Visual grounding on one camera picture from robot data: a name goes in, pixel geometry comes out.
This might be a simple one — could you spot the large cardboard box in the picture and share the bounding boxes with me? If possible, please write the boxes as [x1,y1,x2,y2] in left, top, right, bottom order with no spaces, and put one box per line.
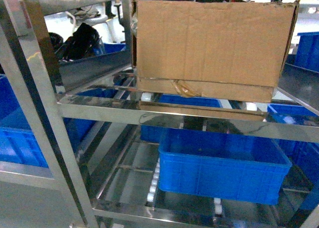
[135,0,299,103]

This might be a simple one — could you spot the blue plastic bin front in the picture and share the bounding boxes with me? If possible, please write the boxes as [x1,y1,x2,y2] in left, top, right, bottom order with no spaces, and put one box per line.
[159,129,292,205]

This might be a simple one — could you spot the blue plastic bin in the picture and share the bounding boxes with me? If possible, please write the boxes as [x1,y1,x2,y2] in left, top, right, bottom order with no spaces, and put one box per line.
[0,74,98,169]
[267,103,319,211]
[159,129,292,205]

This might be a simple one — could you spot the blue plastic bin left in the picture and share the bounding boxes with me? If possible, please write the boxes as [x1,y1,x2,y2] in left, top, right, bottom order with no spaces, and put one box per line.
[0,74,98,169]

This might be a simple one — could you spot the blue plastic bin right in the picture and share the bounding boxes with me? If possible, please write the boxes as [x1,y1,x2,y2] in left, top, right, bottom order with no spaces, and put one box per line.
[267,103,319,211]

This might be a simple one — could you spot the blue bin upper right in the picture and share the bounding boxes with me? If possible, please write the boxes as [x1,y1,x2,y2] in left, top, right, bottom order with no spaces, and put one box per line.
[286,31,319,72]

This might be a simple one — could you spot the stainless steel shelf frame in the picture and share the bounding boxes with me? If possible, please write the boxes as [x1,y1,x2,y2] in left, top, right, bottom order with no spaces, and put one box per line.
[0,0,319,228]

